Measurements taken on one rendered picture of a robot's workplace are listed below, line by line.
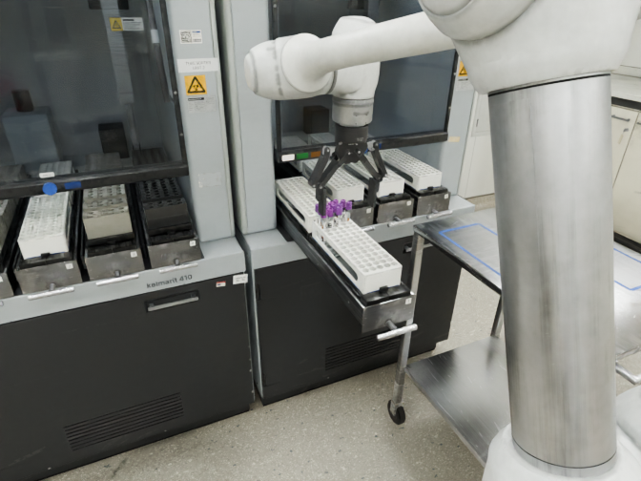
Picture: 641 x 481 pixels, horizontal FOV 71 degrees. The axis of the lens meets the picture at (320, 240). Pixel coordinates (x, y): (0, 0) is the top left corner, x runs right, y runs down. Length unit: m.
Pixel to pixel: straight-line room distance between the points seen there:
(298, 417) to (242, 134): 1.07
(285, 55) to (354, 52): 0.14
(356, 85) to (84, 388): 1.14
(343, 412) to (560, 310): 1.44
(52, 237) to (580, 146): 1.16
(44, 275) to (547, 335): 1.14
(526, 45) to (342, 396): 1.63
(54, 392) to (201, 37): 1.05
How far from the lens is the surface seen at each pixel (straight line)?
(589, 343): 0.49
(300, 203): 1.32
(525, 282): 0.46
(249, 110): 1.29
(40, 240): 1.31
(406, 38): 0.75
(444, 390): 1.58
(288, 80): 0.87
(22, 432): 1.65
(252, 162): 1.34
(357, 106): 0.99
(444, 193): 1.60
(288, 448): 1.74
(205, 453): 1.77
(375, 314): 1.02
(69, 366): 1.48
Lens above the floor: 1.41
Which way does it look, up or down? 29 degrees down
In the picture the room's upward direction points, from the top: 1 degrees clockwise
